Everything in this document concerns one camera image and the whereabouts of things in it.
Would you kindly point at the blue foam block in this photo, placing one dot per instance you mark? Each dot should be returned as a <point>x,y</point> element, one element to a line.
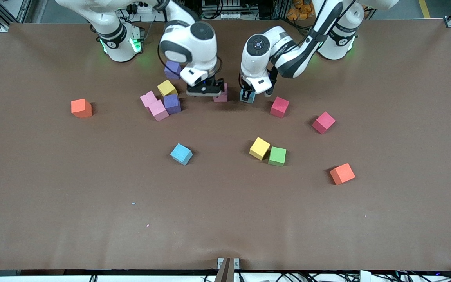
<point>181,154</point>
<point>248,98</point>

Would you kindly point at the pink foam block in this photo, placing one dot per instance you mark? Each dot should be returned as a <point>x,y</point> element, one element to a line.
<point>158,111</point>
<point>222,97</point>
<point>148,98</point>

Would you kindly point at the purple foam block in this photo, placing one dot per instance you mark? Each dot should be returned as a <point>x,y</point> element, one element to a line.
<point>172,70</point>
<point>172,104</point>

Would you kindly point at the yellow foam block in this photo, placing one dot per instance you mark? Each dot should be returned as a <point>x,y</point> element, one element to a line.
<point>259,148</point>
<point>167,88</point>

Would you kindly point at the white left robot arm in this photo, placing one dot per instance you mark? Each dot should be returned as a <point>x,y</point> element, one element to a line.
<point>300,51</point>

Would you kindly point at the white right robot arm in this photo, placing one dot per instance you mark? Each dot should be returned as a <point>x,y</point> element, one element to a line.
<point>186,39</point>

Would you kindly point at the red foam block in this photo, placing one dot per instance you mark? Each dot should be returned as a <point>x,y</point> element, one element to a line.
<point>323,122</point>
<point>279,107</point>

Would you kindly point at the green foam block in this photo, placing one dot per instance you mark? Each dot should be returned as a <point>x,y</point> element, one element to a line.
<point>277,156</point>

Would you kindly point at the white terminal block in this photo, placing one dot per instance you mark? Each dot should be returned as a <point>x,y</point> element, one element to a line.
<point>231,15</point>

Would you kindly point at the orange mesh bag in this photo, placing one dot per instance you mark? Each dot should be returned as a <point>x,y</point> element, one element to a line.
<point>302,11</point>

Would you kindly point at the orange foam block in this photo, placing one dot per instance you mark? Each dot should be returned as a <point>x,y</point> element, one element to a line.
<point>81,108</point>
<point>342,174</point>

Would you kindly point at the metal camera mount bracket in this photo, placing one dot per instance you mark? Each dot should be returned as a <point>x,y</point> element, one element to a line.
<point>227,270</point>

